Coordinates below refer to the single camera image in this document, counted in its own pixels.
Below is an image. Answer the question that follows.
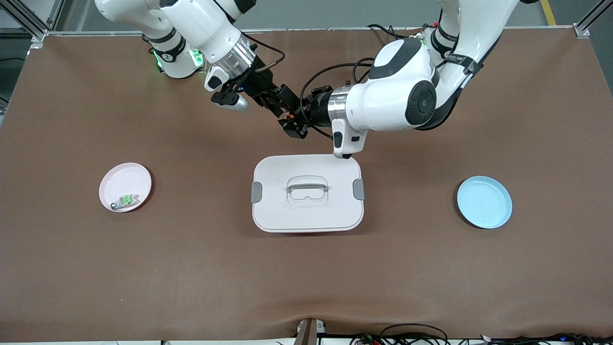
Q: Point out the white lidded storage box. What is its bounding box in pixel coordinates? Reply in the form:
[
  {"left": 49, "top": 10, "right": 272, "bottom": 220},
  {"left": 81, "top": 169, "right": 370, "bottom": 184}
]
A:
[{"left": 251, "top": 154, "right": 365, "bottom": 233}]

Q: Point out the brown table mat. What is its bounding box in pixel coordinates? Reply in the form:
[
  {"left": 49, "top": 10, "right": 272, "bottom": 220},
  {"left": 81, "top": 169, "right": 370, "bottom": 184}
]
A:
[{"left": 0, "top": 28, "right": 613, "bottom": 343}]

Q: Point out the pink round plate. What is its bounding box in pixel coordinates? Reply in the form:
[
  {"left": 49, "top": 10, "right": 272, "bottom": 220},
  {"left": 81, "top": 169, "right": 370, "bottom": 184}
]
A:
[{"left": 99, "top": 162, "right": 153, "bottom": 213}]

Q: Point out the light blue round plate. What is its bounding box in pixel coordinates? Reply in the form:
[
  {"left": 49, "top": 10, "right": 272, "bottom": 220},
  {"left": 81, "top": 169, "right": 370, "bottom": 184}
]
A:
[{"left": 456, "top": 175, "right": 513, "bottom": 230}]

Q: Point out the aluminium table edge rail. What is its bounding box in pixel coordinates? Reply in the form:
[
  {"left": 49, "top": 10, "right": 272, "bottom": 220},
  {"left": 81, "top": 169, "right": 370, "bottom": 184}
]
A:
[{"left": 29, "top": 25, "right": 587, "bottom": 37}]

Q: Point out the black left base cable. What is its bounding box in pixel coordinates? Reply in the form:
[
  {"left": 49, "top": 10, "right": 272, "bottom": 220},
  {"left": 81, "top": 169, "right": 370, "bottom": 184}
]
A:
[{"left": 367, "top": 23, "right": 424, "bottom": 44}]

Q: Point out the green and grey switch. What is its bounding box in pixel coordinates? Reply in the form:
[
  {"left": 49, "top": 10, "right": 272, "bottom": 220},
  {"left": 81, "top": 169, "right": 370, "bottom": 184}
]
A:
[{"left": 111, "top": 194, "right": 140, "bottom": 211}]

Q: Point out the metal bracket with post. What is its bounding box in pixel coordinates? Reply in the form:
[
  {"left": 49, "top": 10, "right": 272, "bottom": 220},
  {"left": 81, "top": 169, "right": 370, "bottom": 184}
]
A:
[{"left": 295, "top": 318, "right": 327, "bottom": 345}]

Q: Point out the black looped cable bundle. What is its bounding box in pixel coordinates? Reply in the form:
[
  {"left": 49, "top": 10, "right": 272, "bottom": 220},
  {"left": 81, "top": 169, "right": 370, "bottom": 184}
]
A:
[{"left": 350, "top": 323, "right": 451, "bottom": 345}]

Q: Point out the black cable bundle with plugs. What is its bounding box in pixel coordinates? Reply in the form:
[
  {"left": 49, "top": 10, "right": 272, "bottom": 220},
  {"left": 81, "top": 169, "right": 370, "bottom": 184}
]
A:
[{"left": 479, "top": 333, "right": 613, "bottom": 345}]

